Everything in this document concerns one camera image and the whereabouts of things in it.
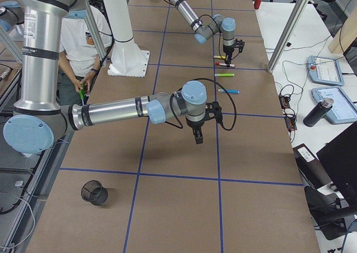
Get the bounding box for blue marker pen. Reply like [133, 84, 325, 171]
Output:
[218, 89, 240, 94]

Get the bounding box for near teach pendant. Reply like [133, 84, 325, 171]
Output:
[312, 86, 356, 124]

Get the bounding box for person in white shirt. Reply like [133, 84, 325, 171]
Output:
[59, 17, 100, 106]

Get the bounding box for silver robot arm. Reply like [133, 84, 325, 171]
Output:
[164, 0, 244, 67]
[3, 0, 208, 154]

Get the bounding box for near black mesh cup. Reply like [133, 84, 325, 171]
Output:
[81, 180, 108, 206]

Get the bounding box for aluminium frame post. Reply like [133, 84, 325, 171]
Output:
[267, 0, 309, 73]

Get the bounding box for orange circuit board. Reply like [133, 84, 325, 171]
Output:
[278, 95, 291, 109]
[284, 116, 297, 132]

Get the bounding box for yellow marker pen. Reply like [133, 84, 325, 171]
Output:
[214, 55, 226, 60]

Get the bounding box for black thermos bottle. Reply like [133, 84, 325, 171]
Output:
[303, 98, 334, 127]

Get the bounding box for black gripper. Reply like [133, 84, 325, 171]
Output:
[186, 119, 204, 144]
[223, 45, 234, 67]

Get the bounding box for black monitor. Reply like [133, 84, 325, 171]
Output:
[317, 123, 356, 205]

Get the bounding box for red marker pen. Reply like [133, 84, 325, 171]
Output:
[215, 62, 235, 68]

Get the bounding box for far teach pendant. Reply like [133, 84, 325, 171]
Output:
[306, 55, 344, 86]

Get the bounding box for white camera pillar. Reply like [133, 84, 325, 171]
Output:
[103, 0, 150, 77]

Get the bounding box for green marker pen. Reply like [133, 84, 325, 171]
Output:
[214, 73, 235, 77]

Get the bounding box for teach pendant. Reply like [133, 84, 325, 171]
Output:
[306, 55, 344, 86]
[312, 86, 356, 124]

